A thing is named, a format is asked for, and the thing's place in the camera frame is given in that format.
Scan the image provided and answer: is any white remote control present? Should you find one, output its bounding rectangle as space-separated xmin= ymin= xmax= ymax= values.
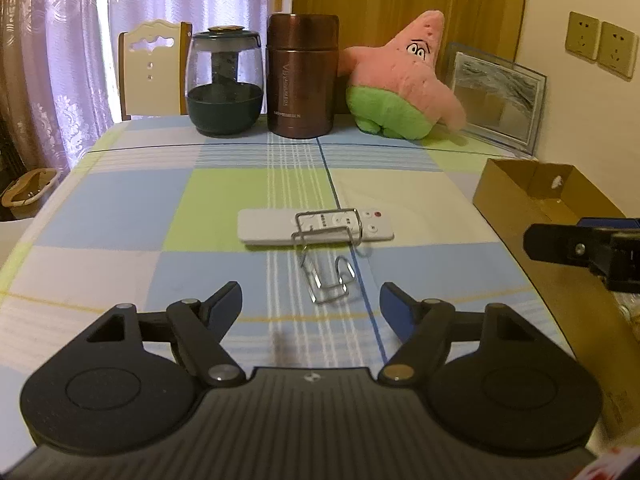
xmin=236 ymin=208 xmax=395 ymax=246

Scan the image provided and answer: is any clear toothpick box blue label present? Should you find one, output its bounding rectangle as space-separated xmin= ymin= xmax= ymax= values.
xmin=577 ymin=217 xmax=636 ymax=230

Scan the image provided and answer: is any cardboard box tray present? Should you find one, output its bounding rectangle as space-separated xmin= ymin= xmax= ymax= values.
xmin=473 ymin=159 xmax=639 ymax=445

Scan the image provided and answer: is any checkered tablecloth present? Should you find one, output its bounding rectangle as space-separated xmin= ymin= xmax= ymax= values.
xmin=1 ymin=116 xmax=563 ymax=467

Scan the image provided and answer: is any framed sand picture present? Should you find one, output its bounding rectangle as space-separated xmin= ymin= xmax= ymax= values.
xmin=446 ymin=44 xmax=547 ymax=156

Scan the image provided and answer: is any beige basket on floor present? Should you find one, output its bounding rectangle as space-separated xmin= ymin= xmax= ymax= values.
xmin=1 ymin=168 xmax=60 ymax=220

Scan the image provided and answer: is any pink starfish plush toy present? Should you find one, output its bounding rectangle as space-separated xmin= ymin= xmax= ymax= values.
xmin=337 ymin=10 xmax=466 ymax=141

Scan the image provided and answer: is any cream wooden chair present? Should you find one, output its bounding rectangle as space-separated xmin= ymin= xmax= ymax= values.
xmin=117 ymin=18 xmax=192 ymax=120

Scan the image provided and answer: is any brown metal thermos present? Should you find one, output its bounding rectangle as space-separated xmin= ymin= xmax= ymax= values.
xmin=266 ymin=13 xmax=340 ymax=140

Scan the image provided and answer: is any purple lace curtain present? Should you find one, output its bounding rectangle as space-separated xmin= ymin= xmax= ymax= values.
xmin=1 ymin=0 xmax=280 ymax=171

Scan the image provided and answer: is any beige double wall socket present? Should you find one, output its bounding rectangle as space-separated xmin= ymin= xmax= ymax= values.
xmin=565 ymin=11 xmax=639 ymax=80

